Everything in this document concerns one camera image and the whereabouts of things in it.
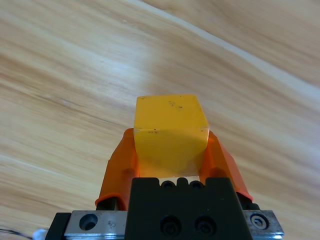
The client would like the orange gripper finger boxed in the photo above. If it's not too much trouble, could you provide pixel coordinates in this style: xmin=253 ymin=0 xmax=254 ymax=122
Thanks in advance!
xmin=199 ymin=129 xmax=261 ymax=211
xmin=95 ymin=127 xmax=140 ymax=211

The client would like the yellow wooden cube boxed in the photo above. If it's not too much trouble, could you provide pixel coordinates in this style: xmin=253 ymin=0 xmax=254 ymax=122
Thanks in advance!
xmin=133 ymin=93 xmax=210 ymax=179

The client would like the white wire connector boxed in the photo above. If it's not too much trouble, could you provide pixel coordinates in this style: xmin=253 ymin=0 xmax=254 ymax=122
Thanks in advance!
xmin=32 ymin=228 xmax=47 ymax=240

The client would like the thin black wire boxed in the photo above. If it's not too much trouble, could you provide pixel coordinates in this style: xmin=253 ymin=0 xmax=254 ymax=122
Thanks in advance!
xmin=0 ymin=227 xmax=36 ymax=238

